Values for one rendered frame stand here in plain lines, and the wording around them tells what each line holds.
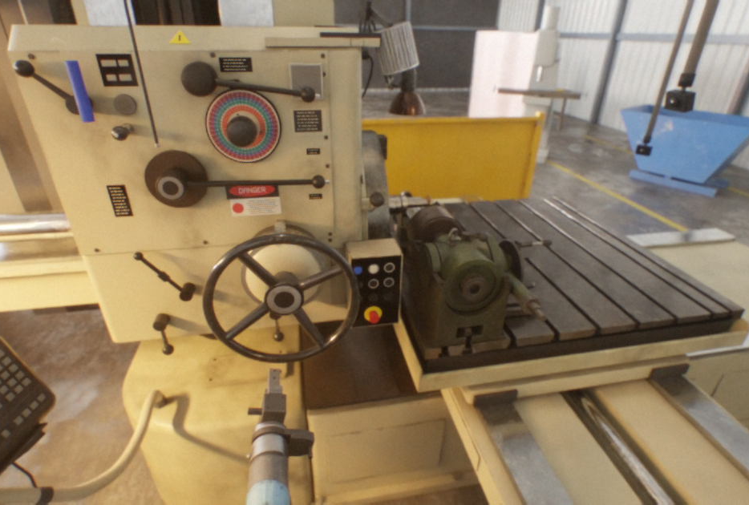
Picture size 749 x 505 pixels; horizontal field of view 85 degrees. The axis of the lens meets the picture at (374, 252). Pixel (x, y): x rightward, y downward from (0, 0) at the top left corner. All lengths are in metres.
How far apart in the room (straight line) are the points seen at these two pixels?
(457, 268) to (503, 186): 3.00
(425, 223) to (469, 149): 2.46
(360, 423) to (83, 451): 1.51
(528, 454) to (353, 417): 0.67
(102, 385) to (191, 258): 1.90
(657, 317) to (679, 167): 5.39
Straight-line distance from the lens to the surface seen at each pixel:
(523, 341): 1.49
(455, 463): 2.18
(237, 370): 1.89
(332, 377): 1.80
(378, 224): 1.33
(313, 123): 1.10
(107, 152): 1.19
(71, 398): 3.07
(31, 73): 1.17
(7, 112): 2.03
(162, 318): 1.35
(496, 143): 4.03
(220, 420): 1.76
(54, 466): 2.75
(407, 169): 3.79
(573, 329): 1.59
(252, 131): 1.01
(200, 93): 1.04
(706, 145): 6.98
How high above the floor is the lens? 1.89
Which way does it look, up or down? 28 degrees down
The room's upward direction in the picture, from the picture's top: 1 degrees clockwise
